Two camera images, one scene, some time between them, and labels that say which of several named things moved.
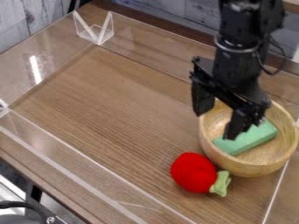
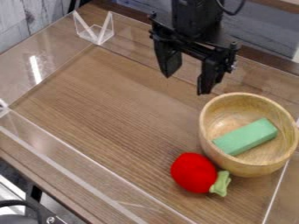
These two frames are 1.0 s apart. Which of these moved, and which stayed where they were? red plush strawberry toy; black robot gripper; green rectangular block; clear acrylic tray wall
Moved: black robot gripper
Stayed: red plush strawberry toy; green rectangular block; clear acrylic tray wall
